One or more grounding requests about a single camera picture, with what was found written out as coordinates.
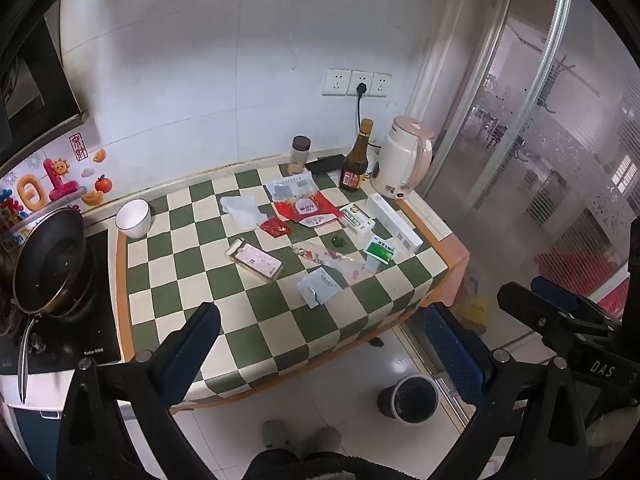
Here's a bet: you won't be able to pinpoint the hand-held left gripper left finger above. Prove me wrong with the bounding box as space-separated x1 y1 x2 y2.
57 301 222 480

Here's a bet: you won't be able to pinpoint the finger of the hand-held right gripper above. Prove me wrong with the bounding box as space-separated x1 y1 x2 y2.
497 282 618 348
531 276 598 323

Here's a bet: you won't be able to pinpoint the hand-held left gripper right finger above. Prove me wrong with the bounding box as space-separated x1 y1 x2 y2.
422 302 589 480

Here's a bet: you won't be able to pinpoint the black waste bin white rim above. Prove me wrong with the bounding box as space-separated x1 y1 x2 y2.
377 374 440 426

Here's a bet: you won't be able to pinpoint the pink box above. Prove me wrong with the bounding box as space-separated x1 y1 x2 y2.
226 239 284 284

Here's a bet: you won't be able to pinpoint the green white sachet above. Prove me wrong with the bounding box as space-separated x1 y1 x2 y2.
362 234 399 274

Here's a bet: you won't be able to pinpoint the long white box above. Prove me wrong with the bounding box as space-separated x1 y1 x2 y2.
366 193 423 253

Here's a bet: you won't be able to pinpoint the light blue sachet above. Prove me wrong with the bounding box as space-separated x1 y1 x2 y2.
297 267 342 309

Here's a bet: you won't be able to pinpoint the small red sachet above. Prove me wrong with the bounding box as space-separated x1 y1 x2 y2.
258 218 293 238

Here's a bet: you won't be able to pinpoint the white tissue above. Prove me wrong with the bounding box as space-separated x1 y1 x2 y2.
220 195 262 231

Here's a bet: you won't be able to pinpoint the clear plastic wrapper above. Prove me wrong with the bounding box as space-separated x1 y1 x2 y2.
287 240 368 283

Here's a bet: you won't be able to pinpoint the green white medicine box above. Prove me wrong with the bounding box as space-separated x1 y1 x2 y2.
339 202 377 241

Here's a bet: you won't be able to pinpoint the red snack packet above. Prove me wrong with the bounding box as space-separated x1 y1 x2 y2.
272 195 343 229

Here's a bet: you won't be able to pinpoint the clear plastic packet blue print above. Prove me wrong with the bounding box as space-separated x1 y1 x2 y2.
265 171 321 203

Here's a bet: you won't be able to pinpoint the person's right forearm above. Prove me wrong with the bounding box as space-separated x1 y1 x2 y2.
585 405 640 480

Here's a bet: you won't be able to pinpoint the red cloth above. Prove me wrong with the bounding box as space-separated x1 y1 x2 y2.
535 250 631 316

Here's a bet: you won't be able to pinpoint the yellow plastic bag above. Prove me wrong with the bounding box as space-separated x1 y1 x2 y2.
457 290 491 336

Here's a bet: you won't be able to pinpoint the green white checkered tablecloth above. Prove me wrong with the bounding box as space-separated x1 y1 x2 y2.
116 162 471 403

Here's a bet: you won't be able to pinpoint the black induction cooktop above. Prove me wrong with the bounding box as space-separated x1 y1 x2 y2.
0 230 123 376

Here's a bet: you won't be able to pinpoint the grey fluffy slipper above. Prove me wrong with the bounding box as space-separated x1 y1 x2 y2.
302 426 342 461
261 420 296 453

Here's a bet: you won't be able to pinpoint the person's left leg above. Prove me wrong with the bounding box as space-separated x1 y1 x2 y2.
242 449 301 480

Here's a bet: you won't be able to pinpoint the person's leg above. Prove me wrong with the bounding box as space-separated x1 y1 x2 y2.
242 449 301 480
300 452 436 480

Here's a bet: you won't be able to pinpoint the frosted glass sliding door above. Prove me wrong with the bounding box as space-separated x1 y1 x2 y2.
420 0 640 321

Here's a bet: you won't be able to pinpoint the person's right leg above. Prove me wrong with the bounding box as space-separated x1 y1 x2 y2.
300 452 436 480

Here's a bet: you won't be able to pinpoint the white bowl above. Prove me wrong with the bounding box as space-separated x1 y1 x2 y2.
115 199 152 239

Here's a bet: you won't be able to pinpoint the blue cabinet door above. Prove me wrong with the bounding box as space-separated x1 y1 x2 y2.
7 405 66 471

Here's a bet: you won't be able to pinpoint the black frying pan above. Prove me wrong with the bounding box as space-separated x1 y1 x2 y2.
12 207 96 406

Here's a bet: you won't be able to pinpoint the pink white electric kettle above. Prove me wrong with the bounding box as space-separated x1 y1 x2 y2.
370 115 435 201

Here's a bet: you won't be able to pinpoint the dark sauce bottle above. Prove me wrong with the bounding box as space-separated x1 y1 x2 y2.
340 118 375 192

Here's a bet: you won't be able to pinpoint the black phone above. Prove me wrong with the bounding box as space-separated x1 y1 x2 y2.
305 154 347 177

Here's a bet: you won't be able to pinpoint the brown lid spice jar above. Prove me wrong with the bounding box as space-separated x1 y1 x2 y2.
287 135 312 176

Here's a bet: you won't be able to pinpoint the black range hood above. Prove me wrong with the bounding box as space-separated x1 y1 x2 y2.
0 15 90 166

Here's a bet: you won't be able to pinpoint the colourful wall stickers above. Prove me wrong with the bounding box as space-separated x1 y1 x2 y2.
0 132 113 256

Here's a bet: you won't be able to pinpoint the black power cable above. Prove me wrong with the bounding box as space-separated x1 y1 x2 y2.
354 82 381 153

